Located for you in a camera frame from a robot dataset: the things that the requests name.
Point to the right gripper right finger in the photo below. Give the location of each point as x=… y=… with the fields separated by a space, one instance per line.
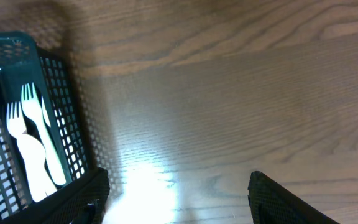
x=270 y=203

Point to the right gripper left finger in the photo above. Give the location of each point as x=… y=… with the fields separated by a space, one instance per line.
x=81 y=201

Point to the white plastic spoon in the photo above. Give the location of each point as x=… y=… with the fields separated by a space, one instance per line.
x=33 y=154

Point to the white plastic fork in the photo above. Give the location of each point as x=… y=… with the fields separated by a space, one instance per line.
x=45 y=114
x=33 y=110
x=15 y=120

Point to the black plastic basket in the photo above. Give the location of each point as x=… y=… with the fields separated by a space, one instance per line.
x=23 y=61

